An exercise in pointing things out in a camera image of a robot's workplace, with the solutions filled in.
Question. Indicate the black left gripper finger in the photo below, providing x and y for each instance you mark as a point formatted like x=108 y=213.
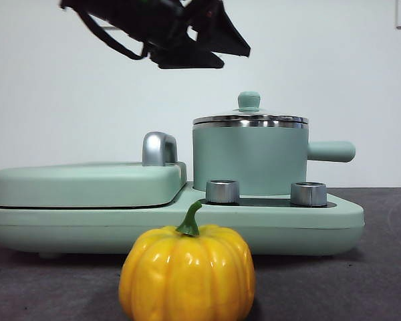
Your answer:
x=187 y=60
x=224 y=33

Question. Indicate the glass lid with green knob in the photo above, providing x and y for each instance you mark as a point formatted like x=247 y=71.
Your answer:
x=249 y=100

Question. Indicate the yellow pumpkin with green stem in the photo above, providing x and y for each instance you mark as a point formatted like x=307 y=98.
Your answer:
x=187 y=277

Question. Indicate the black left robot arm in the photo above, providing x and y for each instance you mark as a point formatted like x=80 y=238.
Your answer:
x=153 y=20

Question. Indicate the mint green steamer pot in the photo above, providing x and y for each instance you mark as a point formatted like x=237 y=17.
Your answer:
x=250 y=160

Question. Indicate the silver control knob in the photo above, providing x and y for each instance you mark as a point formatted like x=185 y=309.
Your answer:
x=308 y=194
x=222 y=192

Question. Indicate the mint green breakfast machine base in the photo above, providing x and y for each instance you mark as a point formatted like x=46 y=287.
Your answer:
x=87 y=230

